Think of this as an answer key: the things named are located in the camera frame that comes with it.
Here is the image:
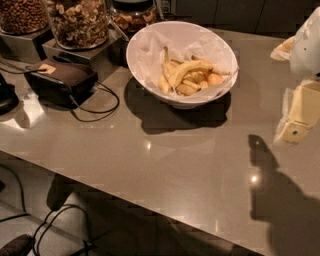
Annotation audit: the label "black floor cables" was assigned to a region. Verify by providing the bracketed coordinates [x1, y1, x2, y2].
[0, 163, 98, 256]

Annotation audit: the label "black round object left edge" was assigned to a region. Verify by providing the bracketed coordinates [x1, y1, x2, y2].
[0, 74, 19, 115]

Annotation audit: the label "yellow banana left upright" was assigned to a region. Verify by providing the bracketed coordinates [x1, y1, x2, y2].
[158, 46, 174, 94]

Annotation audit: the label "dark brown box device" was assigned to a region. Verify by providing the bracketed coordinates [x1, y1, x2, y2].
[24, 56, 98, 109]

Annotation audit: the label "grey metal jar stand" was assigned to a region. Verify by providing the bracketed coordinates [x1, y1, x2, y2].
[0, 27, 127, 80]

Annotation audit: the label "glass jar of brown nuts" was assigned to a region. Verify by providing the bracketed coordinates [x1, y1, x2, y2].
[0, 0, 48, 35]

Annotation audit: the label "glass jar of mixed nuts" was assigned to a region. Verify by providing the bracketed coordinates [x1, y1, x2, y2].
[42, 0, 109, 50]

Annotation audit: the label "glass jar with dark lid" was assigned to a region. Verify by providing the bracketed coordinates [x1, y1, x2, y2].
[110, 0, 157, 32]

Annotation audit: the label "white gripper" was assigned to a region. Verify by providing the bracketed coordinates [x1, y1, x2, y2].
[270, 7, 320, 144]

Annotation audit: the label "white ceramic bowl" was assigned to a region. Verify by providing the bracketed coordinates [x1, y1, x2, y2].
[126, 21, 238, 109]

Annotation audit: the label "white paper bowl liner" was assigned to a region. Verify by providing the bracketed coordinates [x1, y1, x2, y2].
[126, 21, 239, 109]

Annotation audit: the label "yellow banana lower pile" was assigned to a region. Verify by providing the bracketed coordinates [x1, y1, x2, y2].
[176, 80, 201, 96]

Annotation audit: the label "metal scoop handle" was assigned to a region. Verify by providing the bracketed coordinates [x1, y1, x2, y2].
[109, 18, 130, 42]

